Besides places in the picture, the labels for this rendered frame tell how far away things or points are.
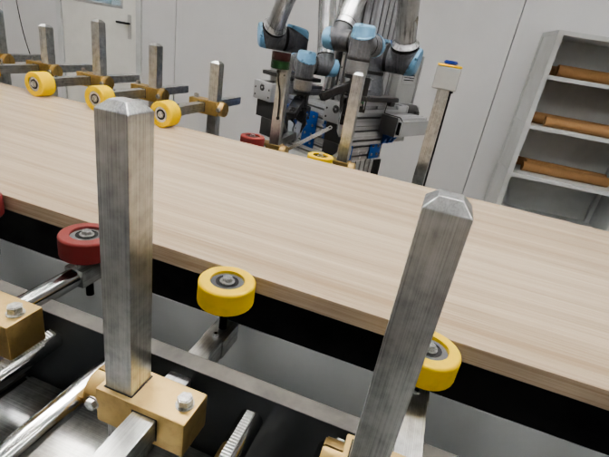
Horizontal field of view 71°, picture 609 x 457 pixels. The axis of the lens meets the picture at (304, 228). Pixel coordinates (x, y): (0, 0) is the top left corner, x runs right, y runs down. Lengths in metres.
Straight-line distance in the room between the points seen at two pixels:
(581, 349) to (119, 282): 0.60
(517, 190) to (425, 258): 4.00
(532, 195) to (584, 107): 0.81
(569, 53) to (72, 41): 4.66
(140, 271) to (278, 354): 0.32
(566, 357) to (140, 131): 0.58
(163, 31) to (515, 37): 3.17
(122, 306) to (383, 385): 0.27
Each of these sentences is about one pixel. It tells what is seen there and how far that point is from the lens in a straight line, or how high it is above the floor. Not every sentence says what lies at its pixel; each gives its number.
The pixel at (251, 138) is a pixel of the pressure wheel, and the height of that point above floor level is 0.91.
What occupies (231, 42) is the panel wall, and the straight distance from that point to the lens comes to 4.42.
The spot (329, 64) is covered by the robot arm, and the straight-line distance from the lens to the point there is 1.93.
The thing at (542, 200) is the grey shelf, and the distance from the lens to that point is 4.38.
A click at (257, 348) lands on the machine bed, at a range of 0.71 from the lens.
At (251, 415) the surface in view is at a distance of 0.55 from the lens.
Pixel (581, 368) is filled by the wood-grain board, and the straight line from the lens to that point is 0.67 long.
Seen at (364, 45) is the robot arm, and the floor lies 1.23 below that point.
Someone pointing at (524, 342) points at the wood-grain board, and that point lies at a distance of 0.67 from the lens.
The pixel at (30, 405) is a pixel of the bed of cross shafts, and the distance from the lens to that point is 0.73.
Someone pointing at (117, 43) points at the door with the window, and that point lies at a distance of 5.05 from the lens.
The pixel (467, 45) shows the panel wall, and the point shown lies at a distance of 4.08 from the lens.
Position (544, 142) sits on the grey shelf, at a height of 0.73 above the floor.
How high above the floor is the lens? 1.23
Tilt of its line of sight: 24 degrees down
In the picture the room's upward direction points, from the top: 10 degrees clockwise
